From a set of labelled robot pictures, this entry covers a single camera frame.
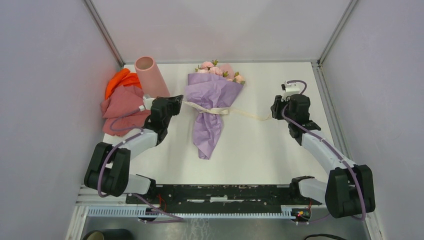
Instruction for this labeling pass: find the purple paper flower bouquet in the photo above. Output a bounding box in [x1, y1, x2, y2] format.
[184, 59, 245, 160]

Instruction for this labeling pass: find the cream printed ribbon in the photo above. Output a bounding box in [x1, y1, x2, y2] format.
[182, 100, 272, 122]

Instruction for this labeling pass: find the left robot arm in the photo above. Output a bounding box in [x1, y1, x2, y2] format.
[83, 94, 184, 204]

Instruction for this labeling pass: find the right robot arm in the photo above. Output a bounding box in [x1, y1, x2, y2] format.
[270, 94, 376, 221]

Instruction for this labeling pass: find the pink cylindrical vase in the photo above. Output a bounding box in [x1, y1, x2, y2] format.
[134, 56, 171, 98]

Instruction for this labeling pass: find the pink cloth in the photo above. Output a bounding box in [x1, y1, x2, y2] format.
[100, 86, 151, 137]

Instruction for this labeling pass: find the orange cloth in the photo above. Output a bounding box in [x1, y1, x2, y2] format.
[104, 68, 142, 100]

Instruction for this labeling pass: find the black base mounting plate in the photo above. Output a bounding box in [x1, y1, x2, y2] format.
[142, 184, 321, 214]

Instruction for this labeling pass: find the black round object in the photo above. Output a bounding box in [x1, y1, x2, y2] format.
[82, 228, 135, 240]

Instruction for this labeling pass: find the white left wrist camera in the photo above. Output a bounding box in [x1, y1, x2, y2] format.
[138, 96, 155, 112]

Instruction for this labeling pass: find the white slotted cable duct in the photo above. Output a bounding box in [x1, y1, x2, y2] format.
[86, 205, 311, 220]

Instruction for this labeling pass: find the black floor cable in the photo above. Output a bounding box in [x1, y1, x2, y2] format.
[303, 233, 349, 240]

